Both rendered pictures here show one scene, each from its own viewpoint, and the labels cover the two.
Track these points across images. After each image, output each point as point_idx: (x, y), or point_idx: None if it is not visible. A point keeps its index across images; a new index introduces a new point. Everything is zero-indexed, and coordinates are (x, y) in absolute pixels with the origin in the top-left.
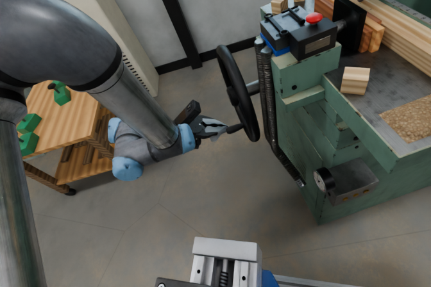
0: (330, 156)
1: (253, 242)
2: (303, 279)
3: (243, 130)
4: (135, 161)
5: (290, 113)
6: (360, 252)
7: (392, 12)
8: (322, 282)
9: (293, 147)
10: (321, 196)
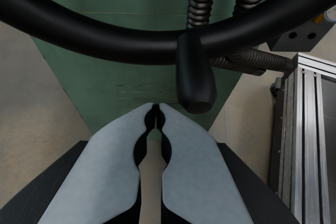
0: None
1: None
2: (296, 167)
3: (15, 182)
4: None
5: (132, 13)
6: (232, 115)
7: None
8: (297, 148)
9: (143, 90)
10: (225, 94)
